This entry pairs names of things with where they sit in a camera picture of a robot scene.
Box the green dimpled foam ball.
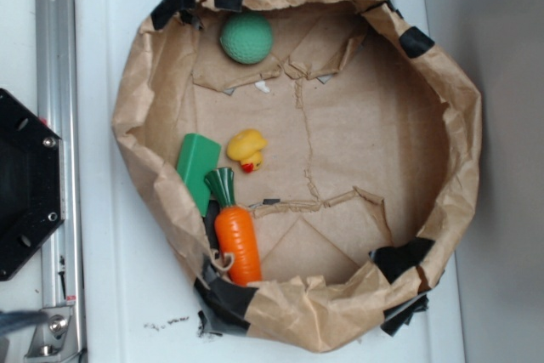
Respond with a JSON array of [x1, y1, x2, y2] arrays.
[[219, 12, 274, 65]]

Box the yellow rubber duck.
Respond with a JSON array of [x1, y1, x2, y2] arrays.
[[226, 128, 268, 173]]

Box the green plastic block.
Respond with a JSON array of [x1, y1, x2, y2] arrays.
[[177, 133, 221, 217]]

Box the orange toy carrot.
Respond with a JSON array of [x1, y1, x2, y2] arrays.
[[204, 167, 262, 286]]

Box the brown paper bag bin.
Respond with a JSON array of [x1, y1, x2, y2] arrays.
[[112, 0, 482, 352]]

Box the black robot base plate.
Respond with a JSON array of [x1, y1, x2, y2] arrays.
[[1, 89, 64, 281]]

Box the aluminium extrusion rail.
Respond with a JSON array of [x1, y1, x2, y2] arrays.
[[36, 0, 88, 362]]

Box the metal corner bracket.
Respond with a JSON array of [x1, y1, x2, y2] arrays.
[[24, 306, 79, 362]]

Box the grey braided cable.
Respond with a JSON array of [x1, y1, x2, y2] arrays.
[[0, 309, 48, 335]]

